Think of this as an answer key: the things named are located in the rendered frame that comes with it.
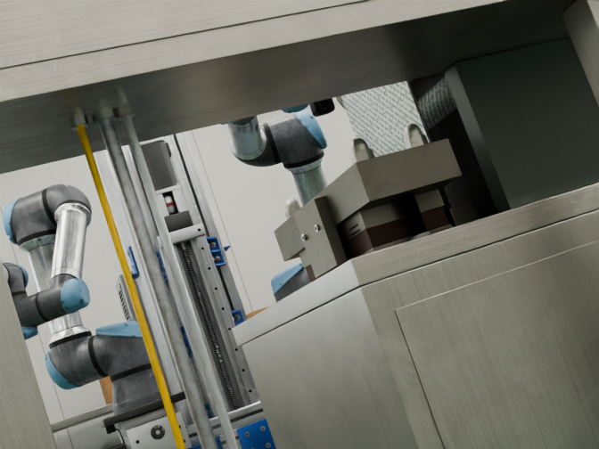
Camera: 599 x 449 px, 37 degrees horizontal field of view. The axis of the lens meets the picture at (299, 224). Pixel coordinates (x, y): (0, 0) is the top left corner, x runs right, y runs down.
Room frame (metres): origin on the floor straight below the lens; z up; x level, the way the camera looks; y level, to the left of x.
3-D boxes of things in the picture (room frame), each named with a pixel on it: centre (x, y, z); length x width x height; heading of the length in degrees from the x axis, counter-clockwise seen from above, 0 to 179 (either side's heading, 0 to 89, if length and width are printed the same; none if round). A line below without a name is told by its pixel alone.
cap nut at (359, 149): (1.32, -0.12, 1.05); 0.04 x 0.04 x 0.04
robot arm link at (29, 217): (2.43, 0.68, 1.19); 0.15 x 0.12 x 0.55; 82
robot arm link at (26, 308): (2.16, 0.70, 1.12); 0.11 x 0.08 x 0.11; 82
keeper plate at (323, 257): (1.43, -0.02, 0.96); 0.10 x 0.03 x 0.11; 22
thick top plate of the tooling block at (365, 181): (1.48, -0.10, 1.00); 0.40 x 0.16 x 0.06; 22
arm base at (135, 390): (2.41, 0.55, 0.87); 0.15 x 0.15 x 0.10
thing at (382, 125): (1.55, -0.20, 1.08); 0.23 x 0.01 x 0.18; 22
